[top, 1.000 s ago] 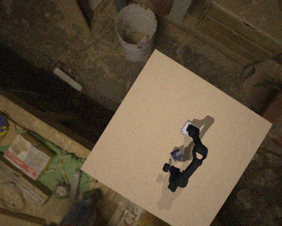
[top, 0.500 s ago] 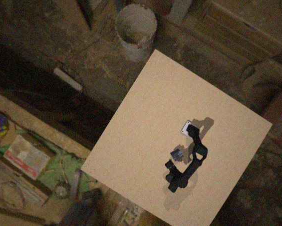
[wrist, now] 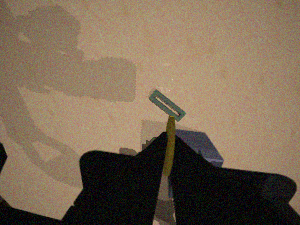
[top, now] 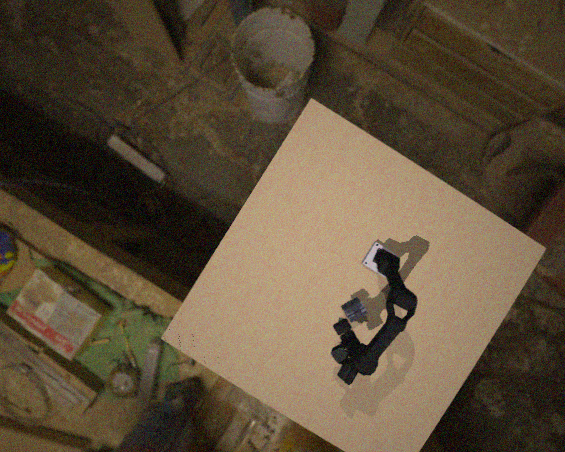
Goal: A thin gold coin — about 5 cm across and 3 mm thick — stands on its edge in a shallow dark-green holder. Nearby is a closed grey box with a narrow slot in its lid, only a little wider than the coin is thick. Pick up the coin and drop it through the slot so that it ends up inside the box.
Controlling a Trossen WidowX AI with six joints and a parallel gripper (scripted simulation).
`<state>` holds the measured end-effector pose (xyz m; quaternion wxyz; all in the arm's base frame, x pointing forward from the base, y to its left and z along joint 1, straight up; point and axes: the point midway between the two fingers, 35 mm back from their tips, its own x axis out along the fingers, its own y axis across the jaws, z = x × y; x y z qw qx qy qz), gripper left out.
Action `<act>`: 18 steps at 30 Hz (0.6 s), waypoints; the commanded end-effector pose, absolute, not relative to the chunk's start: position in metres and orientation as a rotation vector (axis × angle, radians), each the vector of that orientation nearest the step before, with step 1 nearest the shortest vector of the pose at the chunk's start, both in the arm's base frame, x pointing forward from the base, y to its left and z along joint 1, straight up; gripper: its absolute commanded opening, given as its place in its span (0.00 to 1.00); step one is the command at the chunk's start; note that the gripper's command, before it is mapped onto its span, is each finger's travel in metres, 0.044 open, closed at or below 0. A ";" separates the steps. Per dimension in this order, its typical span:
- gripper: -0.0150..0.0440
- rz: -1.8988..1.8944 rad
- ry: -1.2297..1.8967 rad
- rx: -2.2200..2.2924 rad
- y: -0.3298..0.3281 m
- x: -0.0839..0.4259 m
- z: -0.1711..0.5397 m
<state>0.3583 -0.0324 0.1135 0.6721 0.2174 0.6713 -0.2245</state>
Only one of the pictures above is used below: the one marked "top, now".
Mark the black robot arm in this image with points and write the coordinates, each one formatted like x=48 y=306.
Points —
x=362 y=358

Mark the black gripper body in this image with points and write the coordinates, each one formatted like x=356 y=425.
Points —
x=342 y=327

